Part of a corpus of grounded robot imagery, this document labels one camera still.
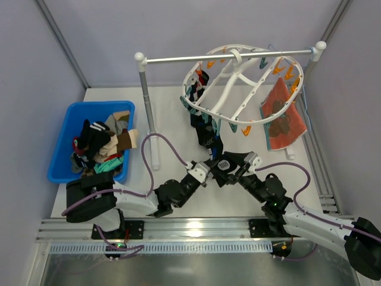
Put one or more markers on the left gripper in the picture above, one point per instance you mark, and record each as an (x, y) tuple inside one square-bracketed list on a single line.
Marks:
[(208, 166)]

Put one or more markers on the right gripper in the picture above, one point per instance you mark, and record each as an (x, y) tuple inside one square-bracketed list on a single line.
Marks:
[(231, 171)]

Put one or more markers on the black blue sport sock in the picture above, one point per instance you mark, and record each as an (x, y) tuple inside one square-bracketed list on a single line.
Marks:
[(214, 145), (197, 121)]

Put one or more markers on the beige brown striped sock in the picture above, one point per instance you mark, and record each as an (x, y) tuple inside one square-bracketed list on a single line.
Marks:
[(119, 143)]

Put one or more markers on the grey striped sock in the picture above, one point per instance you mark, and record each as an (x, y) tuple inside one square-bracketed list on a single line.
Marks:
[(116, 126)]

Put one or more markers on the navy christmas sock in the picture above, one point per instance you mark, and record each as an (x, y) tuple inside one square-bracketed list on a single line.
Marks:
[(198, 85)]

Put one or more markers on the white oval clip hanger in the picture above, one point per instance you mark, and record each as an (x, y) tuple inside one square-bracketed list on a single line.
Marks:
[(241, 77)]

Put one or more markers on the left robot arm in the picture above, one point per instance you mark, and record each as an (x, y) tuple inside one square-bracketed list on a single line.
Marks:
[(102, 201)]

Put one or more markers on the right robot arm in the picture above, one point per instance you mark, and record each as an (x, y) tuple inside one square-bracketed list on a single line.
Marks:
[(358, 242)]

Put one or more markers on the pile of socks in bin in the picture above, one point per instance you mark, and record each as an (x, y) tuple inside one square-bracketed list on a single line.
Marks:
[(113, 163)]

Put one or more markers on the orange bear towel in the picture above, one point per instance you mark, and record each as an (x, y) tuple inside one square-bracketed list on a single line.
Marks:
[(288, 127)]

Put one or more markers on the blue plastic bin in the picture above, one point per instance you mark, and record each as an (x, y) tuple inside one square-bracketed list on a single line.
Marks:
[(60, 167)]

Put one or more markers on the white drying rack stand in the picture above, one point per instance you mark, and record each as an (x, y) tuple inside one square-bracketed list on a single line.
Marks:
[(295, 153)]

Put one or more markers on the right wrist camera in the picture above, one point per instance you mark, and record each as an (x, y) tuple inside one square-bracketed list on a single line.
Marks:
[(252, 162)]

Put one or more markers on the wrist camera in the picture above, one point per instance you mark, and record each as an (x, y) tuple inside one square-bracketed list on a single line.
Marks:
[(198, 171), (252, 162)]

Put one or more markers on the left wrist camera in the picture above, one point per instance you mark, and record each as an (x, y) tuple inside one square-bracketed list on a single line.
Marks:
[(198, 171)]

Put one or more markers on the aluminium rail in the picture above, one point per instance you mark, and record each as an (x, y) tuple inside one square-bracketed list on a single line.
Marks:
[(154, 229)]

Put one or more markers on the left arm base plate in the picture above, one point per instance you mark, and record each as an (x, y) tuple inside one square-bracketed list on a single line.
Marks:
[(124, 229)]

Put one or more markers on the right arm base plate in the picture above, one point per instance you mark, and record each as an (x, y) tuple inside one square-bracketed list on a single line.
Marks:
[(260, 228)]

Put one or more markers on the blue wire hanger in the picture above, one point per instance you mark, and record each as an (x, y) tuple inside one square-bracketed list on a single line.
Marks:
[(302, 92)]

